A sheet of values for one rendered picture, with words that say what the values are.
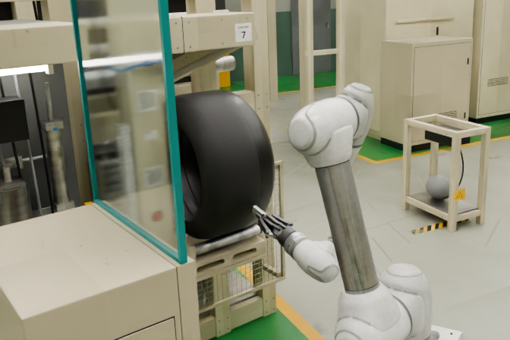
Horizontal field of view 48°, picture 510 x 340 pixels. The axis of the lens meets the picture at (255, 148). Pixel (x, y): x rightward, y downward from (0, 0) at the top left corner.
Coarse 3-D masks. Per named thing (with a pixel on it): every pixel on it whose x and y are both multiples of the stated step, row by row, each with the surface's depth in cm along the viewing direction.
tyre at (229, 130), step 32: (192, 96) 226; (224, 96) 229; (192, 128) 215; (224, 128) 215; (256, 128) 222; (192, 160) 269; (224, 160) 211; (256, 160) 219; (192, 192) 264; (224, 192) 213; (256, 192) 221; (192, 224) 229; (224, 224) 221
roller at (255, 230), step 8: (232, 232) 238; (240, 232) 239; (248, 232) 240; (256, 232) 243; (208, 240) 232; (216, 240) 232; (224, 240) 234; (232, 240) 236; (240, 240) 239; (200, 248) 228; (208, 248) 229; (216, 248) 233
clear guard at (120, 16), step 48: (96, 0) 148; (144, 0) 126; (96, 48) 154; (144, 48) 130; (96, 96) 161; (144, 96) 135; (96, 144) 168; (144, 144) 140; (96, 192) 176; (144, 192) 146
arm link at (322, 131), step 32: (288, 128) 158; (320, 128) 154; (352, 128) 162; (320, 160) 159; (352, 192) 161; (352, 224) 161; (352, 256) 162; (352, 288) 164; (384, 288) 165; (352, 320) 161; (384, 320) 160
